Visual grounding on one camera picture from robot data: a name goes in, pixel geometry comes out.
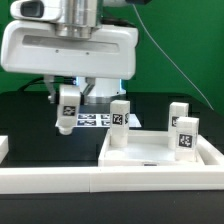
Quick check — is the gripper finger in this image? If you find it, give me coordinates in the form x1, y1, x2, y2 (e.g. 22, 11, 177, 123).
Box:
44, 75, 57, 104
80, 77, 96, 102

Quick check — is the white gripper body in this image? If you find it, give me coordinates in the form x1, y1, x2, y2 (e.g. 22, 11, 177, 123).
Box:
1, 20, 138, 80

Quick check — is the white square table top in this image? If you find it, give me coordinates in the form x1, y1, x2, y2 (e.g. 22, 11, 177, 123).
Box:
98, 130, 204, 167

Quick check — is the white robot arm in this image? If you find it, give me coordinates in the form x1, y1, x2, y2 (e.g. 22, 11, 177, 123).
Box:
0, 0, 151, 105

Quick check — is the marker sheet with tags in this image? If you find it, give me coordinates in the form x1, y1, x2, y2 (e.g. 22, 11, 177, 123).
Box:
54, 113, 142, 128

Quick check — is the white U-shaped fence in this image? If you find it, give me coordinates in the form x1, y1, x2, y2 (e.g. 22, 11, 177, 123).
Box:
0, 137, 224, 194

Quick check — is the black cable bundle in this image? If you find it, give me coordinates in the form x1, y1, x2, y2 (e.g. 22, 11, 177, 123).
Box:
18, 77, 46, 92

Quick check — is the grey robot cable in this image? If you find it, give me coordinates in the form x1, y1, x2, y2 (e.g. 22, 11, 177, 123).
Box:
131, 3, 215, 111

